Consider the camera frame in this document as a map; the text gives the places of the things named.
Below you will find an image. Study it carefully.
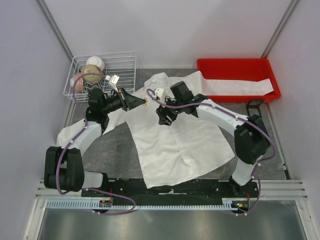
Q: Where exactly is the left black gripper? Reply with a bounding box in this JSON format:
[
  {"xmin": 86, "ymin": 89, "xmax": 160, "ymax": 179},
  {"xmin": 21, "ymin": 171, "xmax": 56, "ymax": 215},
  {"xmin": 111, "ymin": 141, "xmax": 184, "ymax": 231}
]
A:
[{"xmin": 101, "ymin": 87, "xmax": 145, "ymax": 114}]

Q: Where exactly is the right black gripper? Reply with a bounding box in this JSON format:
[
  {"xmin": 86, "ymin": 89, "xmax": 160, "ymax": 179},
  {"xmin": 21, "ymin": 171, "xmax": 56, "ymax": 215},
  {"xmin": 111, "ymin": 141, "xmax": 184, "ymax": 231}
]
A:
[{"xmin": 156, "ymin": 95, "xmax": 184, "ymax": 126}]

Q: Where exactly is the flower brooch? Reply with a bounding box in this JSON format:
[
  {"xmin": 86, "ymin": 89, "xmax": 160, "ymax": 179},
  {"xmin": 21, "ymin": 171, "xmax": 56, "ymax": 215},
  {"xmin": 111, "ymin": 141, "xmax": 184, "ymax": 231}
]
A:
[{"xmin": 143, "ymin": 97, "xmax": 148, "ymax": 107}]

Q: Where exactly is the white button shirt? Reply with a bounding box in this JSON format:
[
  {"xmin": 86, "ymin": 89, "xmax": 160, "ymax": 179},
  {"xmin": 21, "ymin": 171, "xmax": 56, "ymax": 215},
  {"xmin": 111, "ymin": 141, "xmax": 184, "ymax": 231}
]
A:
[{"xmin": 54, "ymin": 70, "xmax": 274, "ymax": 190}]

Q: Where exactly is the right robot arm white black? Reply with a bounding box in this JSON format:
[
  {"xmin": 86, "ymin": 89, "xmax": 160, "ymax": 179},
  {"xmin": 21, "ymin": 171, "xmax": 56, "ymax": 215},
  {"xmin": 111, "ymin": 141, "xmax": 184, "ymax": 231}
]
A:
[{"xmin": 147, "ymin": 81, "xmax": 275, "ymax": 197}]

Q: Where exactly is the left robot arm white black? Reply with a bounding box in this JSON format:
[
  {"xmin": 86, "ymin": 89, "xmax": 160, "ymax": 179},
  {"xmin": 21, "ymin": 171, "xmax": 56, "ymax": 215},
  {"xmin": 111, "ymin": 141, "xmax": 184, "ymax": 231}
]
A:
[{"xmin": 43, "ymin": 88, "xmax": 146, "ymax": 197}]

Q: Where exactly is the black brooch box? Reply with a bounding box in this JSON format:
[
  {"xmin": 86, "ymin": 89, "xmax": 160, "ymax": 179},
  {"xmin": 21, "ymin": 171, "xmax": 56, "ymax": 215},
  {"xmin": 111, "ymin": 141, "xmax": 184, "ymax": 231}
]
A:
[{"xmin": 245, "ymin": 99, "xmax": 264, "ymax": 117}]

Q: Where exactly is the beige ceramic bowl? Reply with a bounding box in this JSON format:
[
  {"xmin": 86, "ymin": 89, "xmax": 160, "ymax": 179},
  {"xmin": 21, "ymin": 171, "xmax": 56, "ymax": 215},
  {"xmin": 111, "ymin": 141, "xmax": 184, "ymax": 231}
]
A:
[{"xmin": 81, "ymin": 64, "xmax": 103, "ymax": 84}]

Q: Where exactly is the red plastic bin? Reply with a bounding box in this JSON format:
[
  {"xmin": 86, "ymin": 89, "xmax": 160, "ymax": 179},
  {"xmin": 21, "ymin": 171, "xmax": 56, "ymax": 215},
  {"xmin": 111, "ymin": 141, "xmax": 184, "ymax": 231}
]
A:
[{"xmin": 196, "ymin": 58, "xmax": 281, "ymax": 103}]

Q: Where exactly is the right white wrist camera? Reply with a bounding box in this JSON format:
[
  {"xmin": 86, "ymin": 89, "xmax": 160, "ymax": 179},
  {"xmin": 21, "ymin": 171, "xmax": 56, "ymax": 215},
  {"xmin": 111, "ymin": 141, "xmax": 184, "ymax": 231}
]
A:
[{"xmin": 154, "ymin": 88, "xmax": 167, "ymax": 102}]

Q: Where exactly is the white wire dish rack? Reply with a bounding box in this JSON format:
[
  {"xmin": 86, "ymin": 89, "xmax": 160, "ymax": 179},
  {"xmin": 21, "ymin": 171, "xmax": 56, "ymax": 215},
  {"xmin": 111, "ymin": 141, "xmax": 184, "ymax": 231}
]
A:
[{"xmin": 63, "ymin": 52, "xmax": 137, "ymax": 103}]

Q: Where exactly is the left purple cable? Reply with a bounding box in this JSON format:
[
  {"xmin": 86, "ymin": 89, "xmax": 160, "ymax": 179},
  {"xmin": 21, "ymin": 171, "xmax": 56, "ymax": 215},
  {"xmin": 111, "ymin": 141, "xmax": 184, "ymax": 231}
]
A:
[{"xmin": 56, "ymin": 72, "xmax": 137, "ymax": 216}]

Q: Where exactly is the purple cable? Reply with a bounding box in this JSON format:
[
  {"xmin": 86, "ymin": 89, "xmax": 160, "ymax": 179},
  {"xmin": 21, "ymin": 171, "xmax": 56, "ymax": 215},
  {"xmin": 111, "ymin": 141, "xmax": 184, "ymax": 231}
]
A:
[
  {"xmin": 56, "ymin": 72, "xmax": 137, "ymax": 216},
  {"xmin": 146, "ymin": 89, "xmax": 277, "ymax": 216}
]

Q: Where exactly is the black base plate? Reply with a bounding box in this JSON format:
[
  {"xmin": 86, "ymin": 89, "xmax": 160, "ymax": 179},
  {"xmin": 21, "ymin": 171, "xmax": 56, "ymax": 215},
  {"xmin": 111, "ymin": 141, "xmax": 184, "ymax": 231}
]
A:
[{"xmin": 81, "ymin": 177, "xmax": 260, "ymax": 210}]

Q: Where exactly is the light blue cable duct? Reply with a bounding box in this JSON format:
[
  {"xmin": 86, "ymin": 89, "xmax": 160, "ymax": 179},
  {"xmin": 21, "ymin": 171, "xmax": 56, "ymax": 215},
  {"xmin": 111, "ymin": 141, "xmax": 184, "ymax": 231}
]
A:
[{"xmin": 46, "ymin": 199, "xmax": 250, "ymax": 211}]

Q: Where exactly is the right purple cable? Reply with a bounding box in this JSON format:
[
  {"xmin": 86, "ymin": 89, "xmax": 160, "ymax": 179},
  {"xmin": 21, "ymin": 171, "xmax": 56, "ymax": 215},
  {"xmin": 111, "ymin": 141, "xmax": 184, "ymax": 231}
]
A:
[{"xmin": 146, "ymin": 89, "xmax": 277, "ymax": 216}]

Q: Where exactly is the aluminium frame rail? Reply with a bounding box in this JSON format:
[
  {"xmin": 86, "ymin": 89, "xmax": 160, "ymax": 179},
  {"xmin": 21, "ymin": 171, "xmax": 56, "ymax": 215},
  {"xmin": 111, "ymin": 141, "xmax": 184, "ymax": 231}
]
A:
[{"xmin": 34, "ymin": 178, "xmax": 310, "ymax": 201}]

